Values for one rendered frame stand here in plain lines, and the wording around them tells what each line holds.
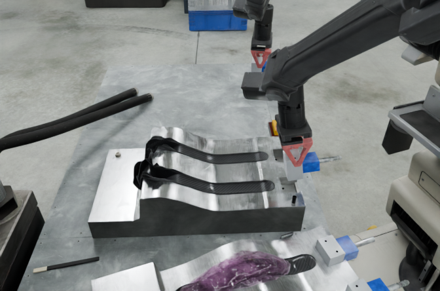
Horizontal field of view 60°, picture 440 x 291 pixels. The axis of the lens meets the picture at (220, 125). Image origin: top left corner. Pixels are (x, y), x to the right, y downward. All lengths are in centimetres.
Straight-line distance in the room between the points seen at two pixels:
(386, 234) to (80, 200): 120
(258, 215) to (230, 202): 7
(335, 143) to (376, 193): 45
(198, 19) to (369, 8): 355
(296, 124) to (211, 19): 325
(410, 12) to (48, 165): 229
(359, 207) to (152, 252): 147
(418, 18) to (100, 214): 76
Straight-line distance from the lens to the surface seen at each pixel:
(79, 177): 116
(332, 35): 57
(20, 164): 261
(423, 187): 117
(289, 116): 82
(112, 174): 105
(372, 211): 221
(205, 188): 93
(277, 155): 106
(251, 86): 80
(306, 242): 89
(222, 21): 402
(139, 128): 129
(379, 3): 50
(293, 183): 99
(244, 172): 98
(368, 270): 162
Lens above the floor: 156
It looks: 36 degrees down
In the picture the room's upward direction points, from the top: straight up
